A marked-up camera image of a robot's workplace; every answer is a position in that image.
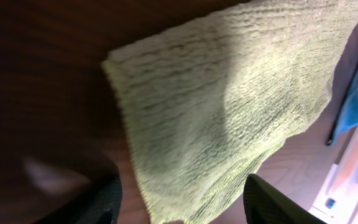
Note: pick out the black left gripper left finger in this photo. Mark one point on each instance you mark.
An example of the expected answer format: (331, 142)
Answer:
(99, 204)

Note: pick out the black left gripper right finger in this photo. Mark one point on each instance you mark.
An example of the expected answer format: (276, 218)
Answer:
(264, 204)

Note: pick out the light green cloth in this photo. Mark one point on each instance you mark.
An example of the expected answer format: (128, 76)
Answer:
(204, 104)

